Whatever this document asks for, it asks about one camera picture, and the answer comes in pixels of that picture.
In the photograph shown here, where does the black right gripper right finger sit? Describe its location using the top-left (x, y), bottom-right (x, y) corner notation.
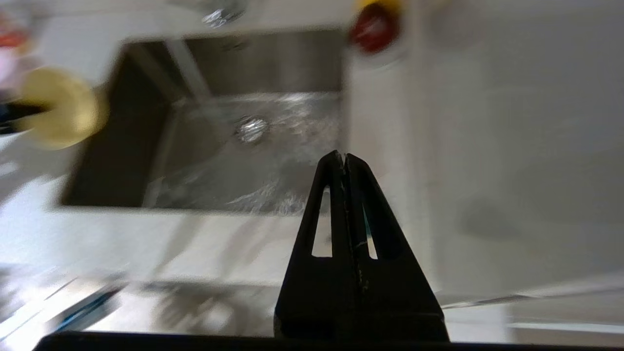
top-left (346, 154), bottom-right (450, 341)

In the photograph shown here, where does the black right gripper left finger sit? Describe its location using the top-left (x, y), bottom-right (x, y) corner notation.
top-left (273, 150), bottom-right (365, 341)

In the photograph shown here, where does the pink bowl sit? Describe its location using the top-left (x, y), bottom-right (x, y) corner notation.
top-left (0, 46), bottom-right (25, 100)

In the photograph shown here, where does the yellow bowl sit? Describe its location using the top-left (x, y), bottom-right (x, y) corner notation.
top-left (17, 66), bottom-right (110, 151)

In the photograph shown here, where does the chrome faucet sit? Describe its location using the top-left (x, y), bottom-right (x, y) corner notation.
top-left (171, 0), bottom-right (249, 29)

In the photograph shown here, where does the round metal sink drain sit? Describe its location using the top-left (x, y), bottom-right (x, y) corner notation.
top-left (234, 115), bottom-right (270, 145)

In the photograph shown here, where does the stainless steel sink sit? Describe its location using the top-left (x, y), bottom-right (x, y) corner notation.
top-left (58, 27), bottom-right (349, 216)

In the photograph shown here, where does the dark red apple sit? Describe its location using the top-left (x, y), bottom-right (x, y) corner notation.
top-left (349, 4), bottom-right (403, 54)

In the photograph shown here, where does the yellow pear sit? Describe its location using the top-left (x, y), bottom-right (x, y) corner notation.
top-left (356, 0), bottom-right (403, 11)

